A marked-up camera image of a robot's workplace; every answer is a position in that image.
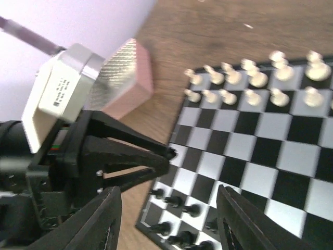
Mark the white knight left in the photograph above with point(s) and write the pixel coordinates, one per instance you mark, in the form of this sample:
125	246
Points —
216	77

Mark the white bishop right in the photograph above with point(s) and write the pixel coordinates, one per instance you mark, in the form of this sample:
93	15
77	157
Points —
317	69

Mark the white bishop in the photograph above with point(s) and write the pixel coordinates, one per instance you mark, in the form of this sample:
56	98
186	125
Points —
317	69
232	76

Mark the white queen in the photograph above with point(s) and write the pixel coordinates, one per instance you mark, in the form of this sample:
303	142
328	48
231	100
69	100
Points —
256	78

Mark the black pawn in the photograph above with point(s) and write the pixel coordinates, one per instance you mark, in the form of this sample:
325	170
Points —
193	210
206	245
212	226

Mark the black and silver chessboard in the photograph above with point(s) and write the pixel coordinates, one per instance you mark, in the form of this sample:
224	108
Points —
278	158

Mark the white king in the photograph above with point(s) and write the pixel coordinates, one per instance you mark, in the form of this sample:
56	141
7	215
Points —
284	71

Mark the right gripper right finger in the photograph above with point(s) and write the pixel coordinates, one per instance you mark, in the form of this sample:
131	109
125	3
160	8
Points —
251	227

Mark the black back row piece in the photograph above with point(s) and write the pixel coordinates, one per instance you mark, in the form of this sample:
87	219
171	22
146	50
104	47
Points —
163	229
184	239
174	201

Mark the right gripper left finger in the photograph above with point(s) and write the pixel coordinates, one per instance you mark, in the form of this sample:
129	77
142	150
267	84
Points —
95	226

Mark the white pawn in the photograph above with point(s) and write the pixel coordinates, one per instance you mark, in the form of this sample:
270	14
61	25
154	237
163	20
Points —
252	97
278	98
313	98
210	96
228	97
192	96

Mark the white bishop left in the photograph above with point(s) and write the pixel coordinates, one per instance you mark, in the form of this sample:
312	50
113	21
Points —
232	76

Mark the white rook left corner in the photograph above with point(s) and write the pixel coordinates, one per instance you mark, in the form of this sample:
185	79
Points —
193	77

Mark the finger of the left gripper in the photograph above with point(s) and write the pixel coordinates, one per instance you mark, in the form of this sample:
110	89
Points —
110	163
104	126

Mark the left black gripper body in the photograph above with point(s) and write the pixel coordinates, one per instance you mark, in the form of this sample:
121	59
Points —
40	191

